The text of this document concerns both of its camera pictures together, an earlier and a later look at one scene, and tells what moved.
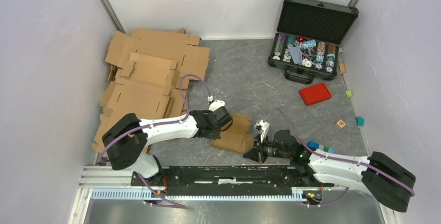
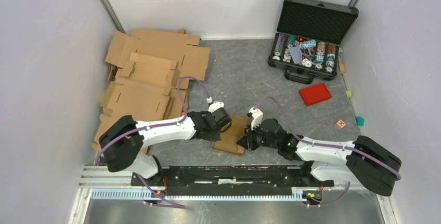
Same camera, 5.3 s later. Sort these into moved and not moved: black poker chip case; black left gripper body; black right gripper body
Moved: black right gripper body
Not moved: black poker chip case; black left gripper body
